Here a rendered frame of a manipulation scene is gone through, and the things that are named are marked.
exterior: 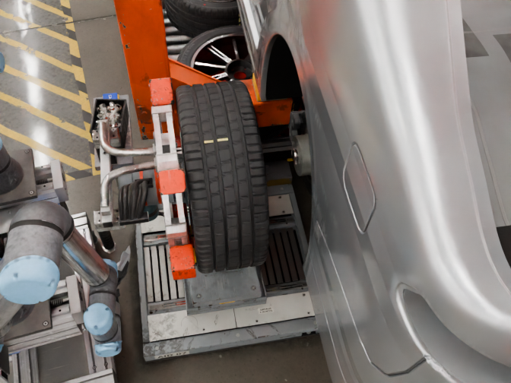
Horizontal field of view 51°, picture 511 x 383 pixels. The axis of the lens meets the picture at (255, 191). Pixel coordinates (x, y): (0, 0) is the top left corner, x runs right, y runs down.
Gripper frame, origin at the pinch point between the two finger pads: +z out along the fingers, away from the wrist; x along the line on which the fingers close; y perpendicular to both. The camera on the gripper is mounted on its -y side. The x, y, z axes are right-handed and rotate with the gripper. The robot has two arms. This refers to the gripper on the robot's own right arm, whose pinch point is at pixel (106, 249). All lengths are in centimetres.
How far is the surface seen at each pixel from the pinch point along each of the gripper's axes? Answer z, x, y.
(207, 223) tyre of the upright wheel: -6.3, -33.5, 18.2
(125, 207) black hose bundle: 3.3, -9.3, 18.0
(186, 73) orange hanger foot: 80, -35, -3
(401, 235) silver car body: -48, -66, 74
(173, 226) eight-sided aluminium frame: -3.5, -23.1, 14.1
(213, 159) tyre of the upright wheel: 7.3, -37.5, 30.8
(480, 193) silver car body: -46, -78, 82
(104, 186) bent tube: 12.1, -3.5, 18.2
